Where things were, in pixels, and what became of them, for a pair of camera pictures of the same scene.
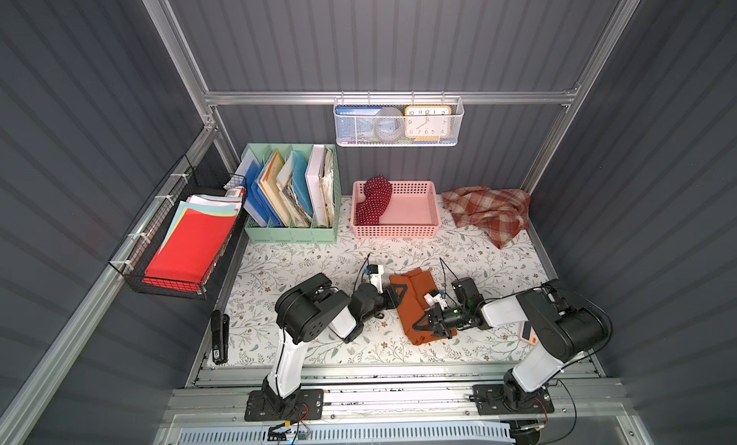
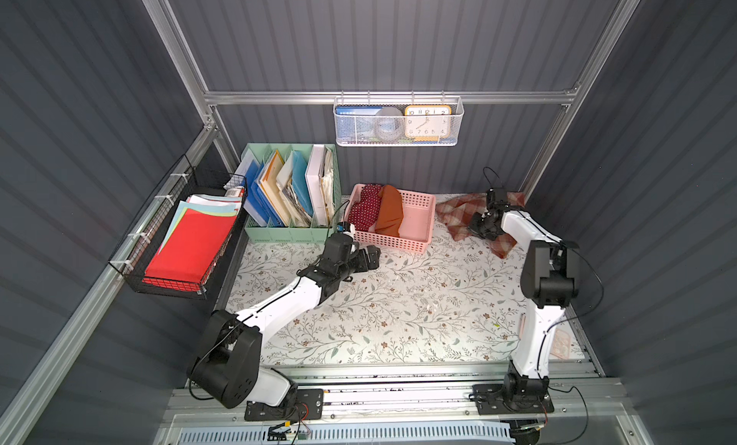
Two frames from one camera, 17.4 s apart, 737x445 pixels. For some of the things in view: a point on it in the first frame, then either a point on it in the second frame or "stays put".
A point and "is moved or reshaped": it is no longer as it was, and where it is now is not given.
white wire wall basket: (391, 122) stays put
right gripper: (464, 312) to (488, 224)
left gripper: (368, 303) to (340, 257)
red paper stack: (194, 241) stays put
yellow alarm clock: (428, 122) stays put
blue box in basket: (355, 124) stays put
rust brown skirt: (413, 306) to (390, 215)
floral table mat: (248, 334) stays put
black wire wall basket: (181, 243) stays put
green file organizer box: (293, 192) stays put
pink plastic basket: (414, 210) is moved or reshaped
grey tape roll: (389, 123) stays put
